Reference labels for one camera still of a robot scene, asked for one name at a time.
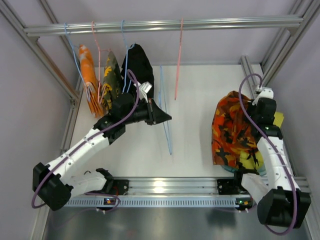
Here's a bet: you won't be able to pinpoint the blue hanger with camouflage trousers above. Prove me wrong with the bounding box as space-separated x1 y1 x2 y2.
158 65 173 155

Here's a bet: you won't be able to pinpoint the orange red camouflage trousers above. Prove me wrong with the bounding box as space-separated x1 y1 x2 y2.
211 91 258 169

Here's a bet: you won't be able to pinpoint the pink wire hanger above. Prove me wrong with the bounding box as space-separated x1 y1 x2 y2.
91 21 110 105
174 18 184 101

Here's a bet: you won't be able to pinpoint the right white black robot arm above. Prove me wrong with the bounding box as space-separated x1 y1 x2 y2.
241 97 311 231

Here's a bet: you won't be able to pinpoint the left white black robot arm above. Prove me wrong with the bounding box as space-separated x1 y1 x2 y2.
32 93 172 211

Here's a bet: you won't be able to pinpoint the green yellow camouflage trousers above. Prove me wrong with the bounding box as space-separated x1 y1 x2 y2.
99 50 123 113

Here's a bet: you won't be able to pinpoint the black trousers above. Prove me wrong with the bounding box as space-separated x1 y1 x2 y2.
120 43 155 98

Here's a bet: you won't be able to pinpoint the orange white trousers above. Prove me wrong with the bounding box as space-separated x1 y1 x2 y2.
78 44 104 118

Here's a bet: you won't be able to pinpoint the blue hanger with black trousers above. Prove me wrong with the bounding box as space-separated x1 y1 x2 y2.
120 19 136 95

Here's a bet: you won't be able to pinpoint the teal transparent plastic bin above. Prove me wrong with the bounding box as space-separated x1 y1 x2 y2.
221 164 267 176

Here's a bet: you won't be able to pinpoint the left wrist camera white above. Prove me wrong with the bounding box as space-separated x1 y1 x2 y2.
137 81 152 102

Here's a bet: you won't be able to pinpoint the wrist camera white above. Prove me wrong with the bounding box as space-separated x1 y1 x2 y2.
252 86 274 105
137 81 152 102

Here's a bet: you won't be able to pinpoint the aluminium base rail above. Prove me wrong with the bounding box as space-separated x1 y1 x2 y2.
62 175 312 198

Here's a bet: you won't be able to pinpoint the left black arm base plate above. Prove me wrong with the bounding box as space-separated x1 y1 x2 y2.
100 179 130 196

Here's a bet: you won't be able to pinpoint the grey slotted cable duct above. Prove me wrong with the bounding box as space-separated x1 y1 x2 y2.
65 196 252 208

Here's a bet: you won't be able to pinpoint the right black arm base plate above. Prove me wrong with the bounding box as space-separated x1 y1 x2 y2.
217 178 246 195

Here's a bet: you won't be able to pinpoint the aluminium hanging rail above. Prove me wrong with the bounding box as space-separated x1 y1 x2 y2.
24 15 304 37

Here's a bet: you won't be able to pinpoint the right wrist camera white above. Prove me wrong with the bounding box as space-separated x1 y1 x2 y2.
252 86 274 105

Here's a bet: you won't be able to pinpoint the blue wire hanger leftmost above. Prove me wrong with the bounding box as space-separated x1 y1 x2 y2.
63 22 91 102

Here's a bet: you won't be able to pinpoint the aluminium frame right post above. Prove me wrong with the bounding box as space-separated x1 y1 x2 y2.
259 0 320 85

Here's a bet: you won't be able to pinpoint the aluminium frame post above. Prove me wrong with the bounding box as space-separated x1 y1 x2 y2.
259 0 320 85
0 0 83 153

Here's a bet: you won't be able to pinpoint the aluminium frame left post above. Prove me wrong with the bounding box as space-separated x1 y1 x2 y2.
0 0 83 153

